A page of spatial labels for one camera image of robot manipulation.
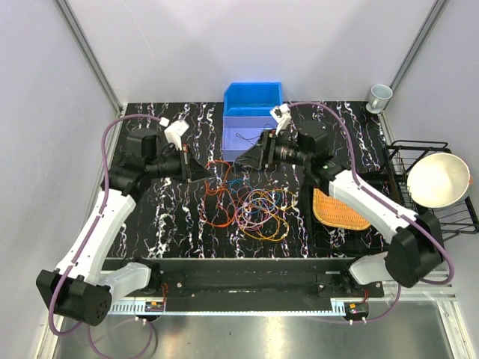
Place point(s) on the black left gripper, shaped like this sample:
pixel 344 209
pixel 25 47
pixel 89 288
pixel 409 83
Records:
pixel 191 170

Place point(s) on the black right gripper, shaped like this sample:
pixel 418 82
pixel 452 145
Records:
pixel 263 154

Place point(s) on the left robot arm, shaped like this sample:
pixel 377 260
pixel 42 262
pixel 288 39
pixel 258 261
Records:
pixel 76 288

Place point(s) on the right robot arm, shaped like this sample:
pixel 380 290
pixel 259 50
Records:
pixel 415 243

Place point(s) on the lavender plastic tray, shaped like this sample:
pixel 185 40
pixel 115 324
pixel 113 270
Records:
pixel 239 133

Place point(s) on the blue plastic bin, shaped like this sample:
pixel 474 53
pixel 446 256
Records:
pixel 244 99

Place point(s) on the woven orange bamboo mat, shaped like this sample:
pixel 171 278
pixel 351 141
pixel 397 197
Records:
pixel 334 213

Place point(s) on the black plastic tray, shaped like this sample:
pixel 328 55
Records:
pixel 328 241

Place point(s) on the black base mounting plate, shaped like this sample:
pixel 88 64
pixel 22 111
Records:
pixel 248 286

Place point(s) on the white ceramic mug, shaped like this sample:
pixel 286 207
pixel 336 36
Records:
pixel 378 98

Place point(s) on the large white bowl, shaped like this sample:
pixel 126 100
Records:
pixel 439 180

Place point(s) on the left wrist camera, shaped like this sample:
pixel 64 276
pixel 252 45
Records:
pixel 174 132

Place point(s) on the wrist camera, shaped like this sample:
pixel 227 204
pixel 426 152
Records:
pixel 174 132
pixel 281 114

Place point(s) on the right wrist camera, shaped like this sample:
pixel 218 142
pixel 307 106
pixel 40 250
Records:
pixel 281 114

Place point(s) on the black wire dish rack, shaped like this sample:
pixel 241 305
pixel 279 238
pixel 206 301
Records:
pixel 400 156

